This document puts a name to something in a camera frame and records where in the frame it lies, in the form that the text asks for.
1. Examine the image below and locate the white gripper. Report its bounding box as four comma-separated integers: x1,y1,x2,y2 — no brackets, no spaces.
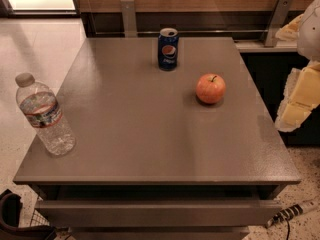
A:
275,0,320,132

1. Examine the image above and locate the blue pepsi can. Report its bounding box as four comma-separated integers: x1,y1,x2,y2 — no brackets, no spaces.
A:
158,28,179,71

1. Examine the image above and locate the clear plastic water bottle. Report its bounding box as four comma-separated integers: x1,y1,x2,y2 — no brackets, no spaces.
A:
15,73,76,156

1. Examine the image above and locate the red apple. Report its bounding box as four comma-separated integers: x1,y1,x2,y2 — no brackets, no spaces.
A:
196,73,226,104

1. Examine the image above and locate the right metal bracket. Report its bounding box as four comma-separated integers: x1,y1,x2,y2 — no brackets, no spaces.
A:
264,0,294,47

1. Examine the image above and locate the metal bracket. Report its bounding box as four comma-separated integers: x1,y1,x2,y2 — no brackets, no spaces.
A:
121,0,138,38
264,0,294,47

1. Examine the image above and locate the left metal bracket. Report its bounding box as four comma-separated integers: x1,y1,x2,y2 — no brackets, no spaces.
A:
121,0,138,38

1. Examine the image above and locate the wire basket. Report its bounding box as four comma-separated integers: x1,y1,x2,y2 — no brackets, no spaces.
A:
29,207,50,226

